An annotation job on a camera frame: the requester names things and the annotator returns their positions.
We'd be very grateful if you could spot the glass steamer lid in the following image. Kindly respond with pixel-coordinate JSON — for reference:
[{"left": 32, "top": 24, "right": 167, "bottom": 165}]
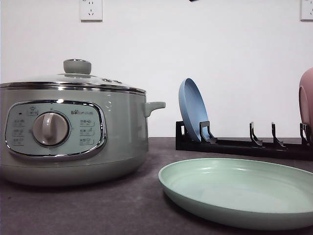
[{"left": 0, "top": 59, "right": 146, "bottom": 94}]

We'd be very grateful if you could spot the green plate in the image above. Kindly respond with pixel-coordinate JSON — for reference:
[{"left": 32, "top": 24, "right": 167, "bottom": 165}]
[{"left": 158, "top": 158, "right": 313, "bottom": 230}]

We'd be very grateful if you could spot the blue plate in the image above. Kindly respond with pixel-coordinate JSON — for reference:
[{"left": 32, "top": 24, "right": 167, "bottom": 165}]
[{"left": 179, "top": 78, "right": 209, "bottom": 141}]

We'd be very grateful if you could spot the pink plate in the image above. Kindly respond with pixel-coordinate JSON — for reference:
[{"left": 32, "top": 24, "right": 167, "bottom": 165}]
[{"left": 299, "top": 67, "right": 313, "bottom": 145}]

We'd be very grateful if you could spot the green electric steamer pot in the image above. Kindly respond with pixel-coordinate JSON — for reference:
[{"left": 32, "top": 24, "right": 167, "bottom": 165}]
[{"left": 0, "top": 89, "right": 166, "bottom": 186}]

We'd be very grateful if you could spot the black dish rack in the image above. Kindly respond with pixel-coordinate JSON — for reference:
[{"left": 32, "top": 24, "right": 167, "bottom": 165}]
[{"left": 176, "top": 121, "right": 313, "bottom": 161}]

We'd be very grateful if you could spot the white wall socket left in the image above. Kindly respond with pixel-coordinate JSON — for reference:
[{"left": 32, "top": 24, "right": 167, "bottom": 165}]
[{"left": 79, "top": 0, "right": 103, "bottom": 23}]

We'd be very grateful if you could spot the white wall socket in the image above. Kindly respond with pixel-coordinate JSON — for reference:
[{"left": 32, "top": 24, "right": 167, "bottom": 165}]
[
  {"left": 79, "top": 0, "right": 103, "bottom": 23},
  {"left": 300, "top": 0, "right": 313, "bottom": 22}
]

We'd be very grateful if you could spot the white wall socket right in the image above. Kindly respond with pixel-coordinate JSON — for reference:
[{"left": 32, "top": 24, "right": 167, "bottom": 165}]
[{"left": 300, "top": 0, "right": 313, "bottom": 22}]

